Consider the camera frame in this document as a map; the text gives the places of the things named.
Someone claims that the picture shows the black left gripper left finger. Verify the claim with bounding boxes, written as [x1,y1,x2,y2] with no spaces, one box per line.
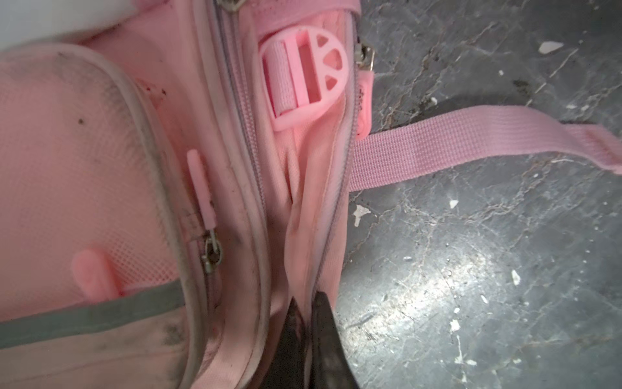
[260,299,306,389]

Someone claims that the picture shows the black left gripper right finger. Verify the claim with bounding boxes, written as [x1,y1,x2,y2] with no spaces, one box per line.
[310,291,360,389]

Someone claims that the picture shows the pink school backpack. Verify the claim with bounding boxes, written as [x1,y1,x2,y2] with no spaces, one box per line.
[1,1,621,388]

